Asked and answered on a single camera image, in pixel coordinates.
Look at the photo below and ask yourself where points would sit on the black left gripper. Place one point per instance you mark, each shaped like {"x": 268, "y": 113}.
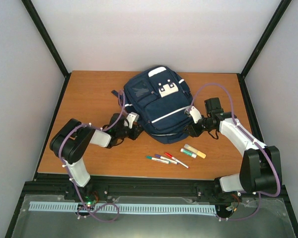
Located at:
{"x": 136, "y": 129}

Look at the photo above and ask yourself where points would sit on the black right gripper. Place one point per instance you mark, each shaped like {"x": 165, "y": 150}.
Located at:
{"x": 194, "y": 132}

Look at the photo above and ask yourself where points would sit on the yellow highlighter pen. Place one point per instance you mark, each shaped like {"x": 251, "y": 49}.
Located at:
{"x": 195, "y": 151}

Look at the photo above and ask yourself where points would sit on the navy blue student backpack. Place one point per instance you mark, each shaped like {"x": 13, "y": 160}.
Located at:
{"x": 160, "y": 96}

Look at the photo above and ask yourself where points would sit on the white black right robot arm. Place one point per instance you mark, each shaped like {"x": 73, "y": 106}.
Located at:
{"x": 260, "y": 170}

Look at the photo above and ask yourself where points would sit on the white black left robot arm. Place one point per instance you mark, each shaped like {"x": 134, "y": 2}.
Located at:
{"x": 71, "y": 142}

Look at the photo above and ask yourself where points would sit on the green label glue stick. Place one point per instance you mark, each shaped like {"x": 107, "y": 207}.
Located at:
{"x": 187, "y": 152}

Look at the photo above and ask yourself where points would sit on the green capped marker pen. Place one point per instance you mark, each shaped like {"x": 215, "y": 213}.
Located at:
{"x": 158, "y": 160}

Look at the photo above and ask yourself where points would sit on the red capped marker pen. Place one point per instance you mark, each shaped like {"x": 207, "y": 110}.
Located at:
{"x": 178, "y": 161}

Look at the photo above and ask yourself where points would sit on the purple capped marker pen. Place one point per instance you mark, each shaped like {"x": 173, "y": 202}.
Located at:
{"x": 166, "y": 159}

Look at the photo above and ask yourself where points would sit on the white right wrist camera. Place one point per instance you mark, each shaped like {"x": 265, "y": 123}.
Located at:
{"x": 193, "y": 113}

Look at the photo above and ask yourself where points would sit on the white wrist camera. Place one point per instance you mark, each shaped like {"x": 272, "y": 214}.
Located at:
{"x": 193, "y": 113}
{"x": 131, "y": 119}

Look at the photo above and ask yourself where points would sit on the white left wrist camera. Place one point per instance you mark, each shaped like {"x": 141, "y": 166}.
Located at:
{"x": 131, "y": 119}

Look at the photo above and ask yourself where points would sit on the light blue slotted cable duct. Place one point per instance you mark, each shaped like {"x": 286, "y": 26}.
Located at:
{"x": 131, "y": 209}

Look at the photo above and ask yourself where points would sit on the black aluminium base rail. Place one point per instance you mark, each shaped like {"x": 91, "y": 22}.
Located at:
{"x": 106, "y": 188}

